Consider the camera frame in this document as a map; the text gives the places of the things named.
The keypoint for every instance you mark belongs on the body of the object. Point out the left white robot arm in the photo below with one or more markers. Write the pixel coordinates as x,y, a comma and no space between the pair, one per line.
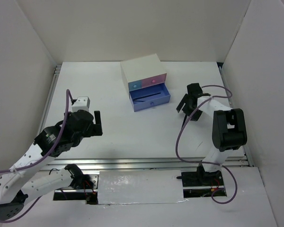
17,186

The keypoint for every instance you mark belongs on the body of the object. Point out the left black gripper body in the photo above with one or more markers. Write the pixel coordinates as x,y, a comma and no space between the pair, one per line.
94,130

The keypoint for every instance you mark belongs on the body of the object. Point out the light blue small drawer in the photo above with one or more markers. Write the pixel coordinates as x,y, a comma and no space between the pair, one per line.
134,85

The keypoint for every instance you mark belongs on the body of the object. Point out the pink drawer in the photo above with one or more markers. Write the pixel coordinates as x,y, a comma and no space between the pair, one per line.
151,81

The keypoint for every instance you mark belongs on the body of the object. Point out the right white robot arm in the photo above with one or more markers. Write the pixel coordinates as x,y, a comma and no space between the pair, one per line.
228,134

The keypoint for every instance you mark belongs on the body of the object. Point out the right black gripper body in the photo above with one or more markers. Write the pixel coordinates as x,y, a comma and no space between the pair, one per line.
187,108

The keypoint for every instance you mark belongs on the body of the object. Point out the white drawer cabinet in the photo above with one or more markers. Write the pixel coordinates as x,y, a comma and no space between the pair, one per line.
141,68

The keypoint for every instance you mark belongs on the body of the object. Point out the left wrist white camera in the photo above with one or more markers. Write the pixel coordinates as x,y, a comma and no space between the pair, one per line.
81,103

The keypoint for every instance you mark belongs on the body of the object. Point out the large black makeup brush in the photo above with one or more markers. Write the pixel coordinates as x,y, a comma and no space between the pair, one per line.
184,120

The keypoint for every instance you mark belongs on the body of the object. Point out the thin black brush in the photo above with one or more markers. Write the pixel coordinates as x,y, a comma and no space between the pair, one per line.
142,97
138,100

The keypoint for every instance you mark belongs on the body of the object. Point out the white taped cover plate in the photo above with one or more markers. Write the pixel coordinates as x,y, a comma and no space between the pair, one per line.
140,187

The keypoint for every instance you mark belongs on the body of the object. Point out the purple wide drawer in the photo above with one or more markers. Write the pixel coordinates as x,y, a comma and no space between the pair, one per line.
152,101

